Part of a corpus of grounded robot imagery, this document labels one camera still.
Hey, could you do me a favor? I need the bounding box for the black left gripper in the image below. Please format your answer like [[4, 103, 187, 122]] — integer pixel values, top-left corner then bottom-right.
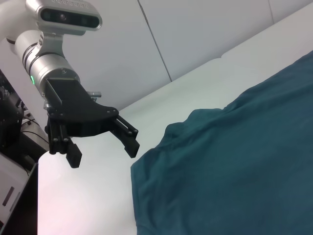
[[44, 77, 140, 169]]

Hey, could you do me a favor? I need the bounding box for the teal blue t-shirt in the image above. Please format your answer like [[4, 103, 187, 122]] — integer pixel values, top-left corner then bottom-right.
[[131, 50, 313, 235]]

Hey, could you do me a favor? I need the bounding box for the white cabinet box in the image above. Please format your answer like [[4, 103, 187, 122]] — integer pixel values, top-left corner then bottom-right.
[[0, 154, 39, 235]]

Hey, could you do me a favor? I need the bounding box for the black machine equipment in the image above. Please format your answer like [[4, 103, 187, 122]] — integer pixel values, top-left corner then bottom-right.
[[0, 70, 49, 169]]

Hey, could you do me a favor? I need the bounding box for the silver gripper mount knob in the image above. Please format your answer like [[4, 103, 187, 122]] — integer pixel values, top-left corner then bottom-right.
[[87, 91, 102, 101]]

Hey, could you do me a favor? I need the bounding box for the thin black cable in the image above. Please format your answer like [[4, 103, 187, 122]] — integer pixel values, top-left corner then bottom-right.
[[21, 117, 38, 127], [22, 131, 48, 143]]

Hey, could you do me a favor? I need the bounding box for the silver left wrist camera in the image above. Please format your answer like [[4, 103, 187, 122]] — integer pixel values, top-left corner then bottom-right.
[[25, 0, 103, 59]]

